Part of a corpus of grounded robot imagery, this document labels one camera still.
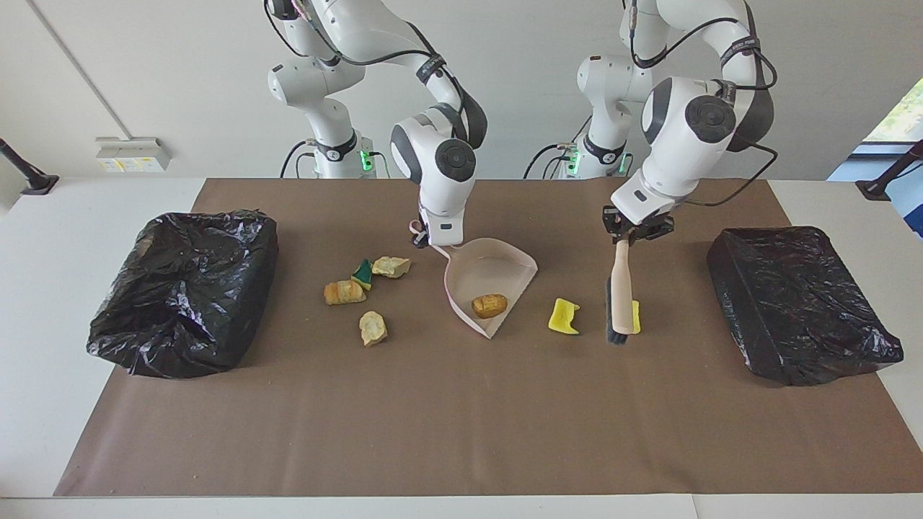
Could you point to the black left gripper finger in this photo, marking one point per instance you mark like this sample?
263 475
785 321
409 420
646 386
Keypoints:
421 241

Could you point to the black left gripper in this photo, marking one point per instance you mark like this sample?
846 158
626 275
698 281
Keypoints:
649 227

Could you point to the pale beige sponge chunk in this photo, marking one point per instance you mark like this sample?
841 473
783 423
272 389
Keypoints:
373 329
391 267

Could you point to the beige hand brush black bristles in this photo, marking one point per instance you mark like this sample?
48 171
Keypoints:
621 288

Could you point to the green and yellow sponge piece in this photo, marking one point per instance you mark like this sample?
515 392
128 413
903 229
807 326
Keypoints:
363 274

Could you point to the pale pink plastic dustpan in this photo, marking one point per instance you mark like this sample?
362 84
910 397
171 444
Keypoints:
483 277

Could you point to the orange striped sponge piece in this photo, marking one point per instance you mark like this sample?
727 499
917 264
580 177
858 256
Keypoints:
344 292

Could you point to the brown potato-shaped sponge piece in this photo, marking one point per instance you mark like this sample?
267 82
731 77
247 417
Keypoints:
489 305

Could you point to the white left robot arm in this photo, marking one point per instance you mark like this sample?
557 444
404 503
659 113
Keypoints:
685 130

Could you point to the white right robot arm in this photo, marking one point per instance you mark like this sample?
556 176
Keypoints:
440 158

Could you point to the bin with taut black bag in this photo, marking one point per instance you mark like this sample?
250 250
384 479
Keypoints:
800 303

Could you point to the bin with crumpled black bag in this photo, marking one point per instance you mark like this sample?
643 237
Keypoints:
187 288

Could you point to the brown paper table mat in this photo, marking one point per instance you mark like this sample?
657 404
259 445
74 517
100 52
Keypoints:
461 432

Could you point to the window with green view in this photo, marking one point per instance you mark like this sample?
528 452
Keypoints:
901 115

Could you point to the black camera stand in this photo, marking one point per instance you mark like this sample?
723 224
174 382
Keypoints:
32 179
883 184

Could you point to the white wall socket box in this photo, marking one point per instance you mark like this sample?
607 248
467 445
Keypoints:
133 153

